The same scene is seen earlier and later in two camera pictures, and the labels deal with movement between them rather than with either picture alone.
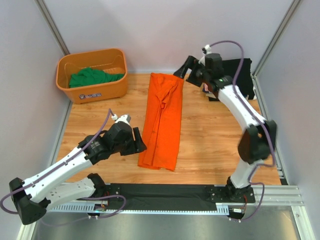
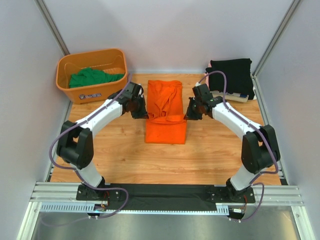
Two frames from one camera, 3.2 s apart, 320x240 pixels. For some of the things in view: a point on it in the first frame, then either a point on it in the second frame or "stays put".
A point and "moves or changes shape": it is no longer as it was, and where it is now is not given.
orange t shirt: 161,137 moves or changes shape
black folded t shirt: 245,80 stays put
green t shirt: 86,76 stays put
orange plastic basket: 113,60 stays put
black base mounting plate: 129,197 stays put
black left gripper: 140,145 → 142,114
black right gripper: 187,64 → 189,115
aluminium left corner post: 42,7 stays put
